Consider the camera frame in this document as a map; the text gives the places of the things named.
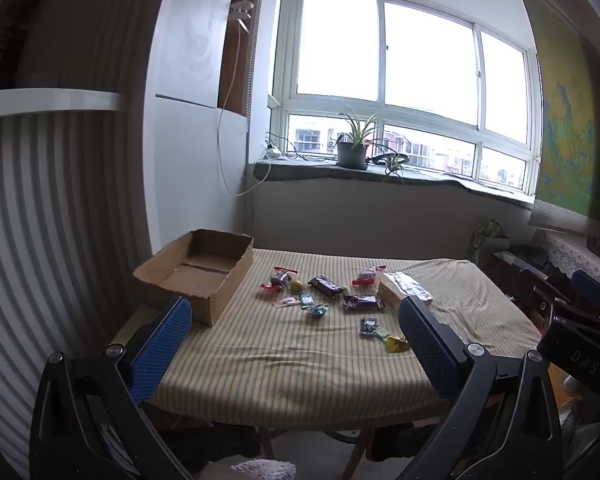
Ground dark stone window sill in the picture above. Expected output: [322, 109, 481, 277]
[254, 156, 537, 207]

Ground black ring-shaped object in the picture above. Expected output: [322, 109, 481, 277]
[367, 149, 411, 166]

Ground potted spider plant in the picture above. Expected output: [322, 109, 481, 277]
[336, 101, 383, 170]

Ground tan cracker packet clear wrap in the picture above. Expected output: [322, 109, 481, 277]
[376, 270, 434, 309]

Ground white corrugated panel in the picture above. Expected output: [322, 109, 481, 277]
[0, 87, 153, 476]

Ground yellow green wall poster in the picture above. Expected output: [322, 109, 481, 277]
[517, 0, 600, 223]

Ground small green plantlet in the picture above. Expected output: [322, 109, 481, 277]
[382, 152, 406, 183]

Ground white cable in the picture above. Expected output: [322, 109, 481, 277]
[217, 0, 272, 197]

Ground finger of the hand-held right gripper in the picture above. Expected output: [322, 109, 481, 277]
[571, 270, 600, 311]

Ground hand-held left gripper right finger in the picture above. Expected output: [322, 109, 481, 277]
[395, 295, 563, 480]

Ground wooden table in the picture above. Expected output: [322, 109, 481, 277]
[107, 302, 461, 480]

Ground white fluffy cloth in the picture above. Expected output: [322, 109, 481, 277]
[227, 460, 297, 480]

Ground white framed window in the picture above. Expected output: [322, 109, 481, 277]
[270, 0, 543, 196]

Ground red-ended clear cake packet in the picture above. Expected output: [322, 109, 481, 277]
[352, 265, 388, 287]
[259, 265, 301, 292]

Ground green bag by window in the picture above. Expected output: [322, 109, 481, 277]
[469, 220, 511, 263]

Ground wooden cabinet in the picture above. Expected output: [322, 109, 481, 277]
[219, 0, 268, 116]

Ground white lace cloth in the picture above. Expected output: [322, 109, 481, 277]
[530, 200, 600, 286]

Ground dark red box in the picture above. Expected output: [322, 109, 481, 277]
[489, 251, 523, 291]

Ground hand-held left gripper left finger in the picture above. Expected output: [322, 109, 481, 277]
[29, 296, 196, 480]

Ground black cables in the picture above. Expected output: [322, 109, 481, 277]
[266, 132, 338, 163]

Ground dark brown chocolate bar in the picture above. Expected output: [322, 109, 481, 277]
[342, 294, 386, 312]
[308, 275, 344, 299]

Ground cardboard box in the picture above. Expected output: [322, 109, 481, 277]
[132, 229, 255, 327]

